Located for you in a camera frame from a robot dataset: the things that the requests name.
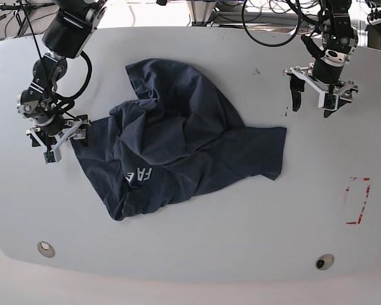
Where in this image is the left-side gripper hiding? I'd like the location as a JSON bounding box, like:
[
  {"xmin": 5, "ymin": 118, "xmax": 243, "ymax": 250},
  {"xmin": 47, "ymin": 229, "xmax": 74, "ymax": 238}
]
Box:
[{"xmin": 283, "ymin": 59, "xmax": 358, "ymax": 110}]

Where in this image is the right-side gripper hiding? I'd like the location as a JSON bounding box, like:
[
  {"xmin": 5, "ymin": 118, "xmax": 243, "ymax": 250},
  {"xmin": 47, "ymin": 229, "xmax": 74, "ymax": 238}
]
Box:
[{"xmin": 26, "ymin": 115, "xmax": 91, "ymax": 152}]

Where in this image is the dark blue T-shirt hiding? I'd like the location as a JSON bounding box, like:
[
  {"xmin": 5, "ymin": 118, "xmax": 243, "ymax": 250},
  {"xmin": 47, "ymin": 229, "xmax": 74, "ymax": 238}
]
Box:
[{"xmin": 72, "ymin": 58, "xmax": 287, "ymax": 221}]

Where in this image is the right-side robot arm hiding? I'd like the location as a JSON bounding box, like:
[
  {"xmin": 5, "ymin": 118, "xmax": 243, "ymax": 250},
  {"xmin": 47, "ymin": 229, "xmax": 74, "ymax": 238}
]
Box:
[{"xmin": 17, "ymin": 1, "xmax": 106, "ymax": 163}]

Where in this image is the left-side robot arm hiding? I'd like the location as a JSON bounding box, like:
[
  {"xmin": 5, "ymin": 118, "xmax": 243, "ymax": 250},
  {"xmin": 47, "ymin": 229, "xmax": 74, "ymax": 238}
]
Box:
[{"xmin": 18, "ymin": 1, "xmax": 358, "ymax": 154}]

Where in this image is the grey table leg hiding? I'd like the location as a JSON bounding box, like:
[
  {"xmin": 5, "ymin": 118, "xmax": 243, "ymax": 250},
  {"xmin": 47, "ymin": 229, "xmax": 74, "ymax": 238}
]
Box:
[{"xmin": 367, "ymin": 25, "xmax": 381, "ymax": 50}]

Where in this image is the left table grommet hole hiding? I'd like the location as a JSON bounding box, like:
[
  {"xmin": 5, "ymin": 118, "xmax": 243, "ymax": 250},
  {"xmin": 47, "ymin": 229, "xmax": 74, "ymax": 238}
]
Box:
[{"xmin": 37, "ymin": 241, "xmax": 55, "ymax": 259}]

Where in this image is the table grommet hole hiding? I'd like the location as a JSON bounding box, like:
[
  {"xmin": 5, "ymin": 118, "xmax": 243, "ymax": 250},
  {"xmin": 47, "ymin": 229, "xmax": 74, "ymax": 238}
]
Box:
[
  {"xmin": 37, "ymin": 241, "xmax": 55, "ymax": 259},
  {"xmin": 315, "ymin": 254, "xmax": 335, "ymax": 271}
]

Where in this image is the red tape rectangle marking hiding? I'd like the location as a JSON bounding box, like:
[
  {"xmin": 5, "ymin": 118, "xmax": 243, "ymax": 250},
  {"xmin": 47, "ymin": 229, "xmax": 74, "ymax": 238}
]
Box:
[{"xmin": 342, "ymin": 177, "xmax": 371, "ymax": 225}]

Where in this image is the black tripod stand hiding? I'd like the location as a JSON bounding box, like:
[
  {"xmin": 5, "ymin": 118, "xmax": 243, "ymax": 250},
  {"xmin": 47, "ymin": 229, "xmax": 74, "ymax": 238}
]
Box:
[{"xmin": 0, "ymin": 1, "xmax": 57, "ymax": 39}]

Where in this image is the right table grommet hole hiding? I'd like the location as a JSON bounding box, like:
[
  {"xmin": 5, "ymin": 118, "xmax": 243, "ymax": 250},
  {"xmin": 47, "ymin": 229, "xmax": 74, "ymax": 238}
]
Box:
[{"xmin": 315, "ymin": 254, "xmax": 335, "ymax": 271}]

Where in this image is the right-side wrist camera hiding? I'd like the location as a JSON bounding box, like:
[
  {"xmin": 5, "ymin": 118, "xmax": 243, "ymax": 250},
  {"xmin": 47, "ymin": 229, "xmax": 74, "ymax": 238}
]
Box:
[{"xmin": 43, "ymin": 149, "xmax": 62, "ymax": 164}]

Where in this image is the left-side wrist camera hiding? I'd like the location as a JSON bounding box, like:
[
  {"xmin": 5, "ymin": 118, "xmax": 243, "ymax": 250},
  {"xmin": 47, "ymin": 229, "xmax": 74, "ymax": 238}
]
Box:
[{"xmin": 323, "ymin": 93, "xmax": 336, "ymax": 111}]

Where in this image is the right-side arm black cable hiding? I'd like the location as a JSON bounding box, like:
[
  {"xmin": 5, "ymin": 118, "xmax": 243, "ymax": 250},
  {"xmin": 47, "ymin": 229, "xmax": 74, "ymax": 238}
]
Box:
[{"xmin": 50, "ymin": 50, "xmax": 93, "ymax": 112}]

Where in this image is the metal frame post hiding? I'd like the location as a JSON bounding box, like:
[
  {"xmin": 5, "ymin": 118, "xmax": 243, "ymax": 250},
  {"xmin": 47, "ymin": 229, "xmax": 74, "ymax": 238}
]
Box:
[{"xmin": 187, "ymin": 1, "xmax": 217, "ymax": 27}]

